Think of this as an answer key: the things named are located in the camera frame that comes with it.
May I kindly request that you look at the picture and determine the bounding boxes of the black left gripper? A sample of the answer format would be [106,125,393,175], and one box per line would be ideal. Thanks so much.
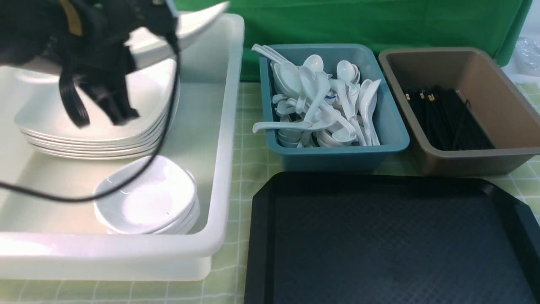
[1,0,180,126]

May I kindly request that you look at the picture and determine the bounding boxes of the large white square plate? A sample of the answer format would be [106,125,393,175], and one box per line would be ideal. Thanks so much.
[17,1,230,85]

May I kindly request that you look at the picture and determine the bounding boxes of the stack of white square plates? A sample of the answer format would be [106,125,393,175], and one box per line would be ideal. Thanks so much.
[14,58,176,160]

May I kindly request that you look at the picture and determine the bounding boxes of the stack of small white bowls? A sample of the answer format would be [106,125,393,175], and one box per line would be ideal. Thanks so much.
[93,156,200,235]

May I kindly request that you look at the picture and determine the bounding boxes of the large white plastic tub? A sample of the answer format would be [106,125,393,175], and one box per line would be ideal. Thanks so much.
[0,14,245,281]

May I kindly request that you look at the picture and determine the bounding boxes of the pile of white spoons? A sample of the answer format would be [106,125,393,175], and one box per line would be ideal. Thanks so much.
[252,44,382,148]

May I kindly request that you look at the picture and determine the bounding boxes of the green checkered tablecloth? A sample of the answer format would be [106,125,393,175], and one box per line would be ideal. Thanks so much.
[0,82,540,304]

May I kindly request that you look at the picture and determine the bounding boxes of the black plastic serving tray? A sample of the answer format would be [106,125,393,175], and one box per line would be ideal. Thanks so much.
[244,172,540,304]

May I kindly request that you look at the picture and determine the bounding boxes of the teal plastic spoon bin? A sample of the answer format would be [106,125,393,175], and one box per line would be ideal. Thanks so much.
[265,43,410,172]

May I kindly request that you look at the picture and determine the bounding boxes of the bundle of black chopsticks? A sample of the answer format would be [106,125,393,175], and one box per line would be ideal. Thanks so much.
[404,85,495,151]

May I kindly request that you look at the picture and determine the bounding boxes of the brown plastic chopstick bin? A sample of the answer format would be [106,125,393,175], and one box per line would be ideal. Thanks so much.
[378,47,540,176]

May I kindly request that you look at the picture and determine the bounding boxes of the green backdrop cloth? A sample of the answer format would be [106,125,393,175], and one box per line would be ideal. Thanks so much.
[228,0,532,81]

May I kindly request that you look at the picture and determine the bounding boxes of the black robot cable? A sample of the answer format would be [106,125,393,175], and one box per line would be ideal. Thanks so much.
[0,34,182,203]

